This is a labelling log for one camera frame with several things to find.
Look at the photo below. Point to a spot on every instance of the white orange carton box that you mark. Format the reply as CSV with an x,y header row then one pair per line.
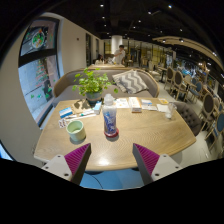
x,y
135,104

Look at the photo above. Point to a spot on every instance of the grey tufted armchair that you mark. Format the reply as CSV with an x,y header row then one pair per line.
x,y
188,116

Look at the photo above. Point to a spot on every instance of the grey zigzag cushion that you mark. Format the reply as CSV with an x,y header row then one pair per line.
x,y
131,81

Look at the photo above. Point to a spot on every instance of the white printed paper sheet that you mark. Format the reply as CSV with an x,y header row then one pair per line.
x,y
122,102

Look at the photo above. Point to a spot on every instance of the green potted plant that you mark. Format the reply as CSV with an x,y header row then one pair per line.
x,y
91,83

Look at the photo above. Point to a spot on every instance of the person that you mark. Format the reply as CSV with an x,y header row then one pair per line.
x,y
119,56
99,60

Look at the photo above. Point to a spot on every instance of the clear blue-label drink bottle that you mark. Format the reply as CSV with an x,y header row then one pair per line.
x,y
109,118

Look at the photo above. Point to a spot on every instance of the group of dining chairs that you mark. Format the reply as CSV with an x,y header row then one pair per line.
x,y
208,106

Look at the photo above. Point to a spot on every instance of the group of ceiling lights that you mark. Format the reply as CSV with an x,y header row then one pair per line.
x,y
166,23

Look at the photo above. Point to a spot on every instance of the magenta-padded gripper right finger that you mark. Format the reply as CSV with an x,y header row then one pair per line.
x,y
163,166

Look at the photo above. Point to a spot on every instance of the clear plastic cup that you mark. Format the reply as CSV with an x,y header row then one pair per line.
x,y
170,111

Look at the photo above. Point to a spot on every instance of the small light blue box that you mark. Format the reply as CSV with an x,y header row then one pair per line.
x,y
97,107

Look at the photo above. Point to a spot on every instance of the small blue white box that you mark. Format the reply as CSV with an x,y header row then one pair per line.
x,y
66,112

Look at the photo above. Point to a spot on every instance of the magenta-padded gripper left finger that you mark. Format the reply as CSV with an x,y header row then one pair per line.
x,y
60,165

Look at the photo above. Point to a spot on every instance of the white teal tube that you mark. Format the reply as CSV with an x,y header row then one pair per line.
x,y
83,114

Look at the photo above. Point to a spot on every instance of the pale green mug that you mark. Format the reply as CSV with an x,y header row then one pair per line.
x,y
76,131

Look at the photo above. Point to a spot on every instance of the pill blister pack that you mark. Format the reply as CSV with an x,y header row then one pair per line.
x,y
62,123

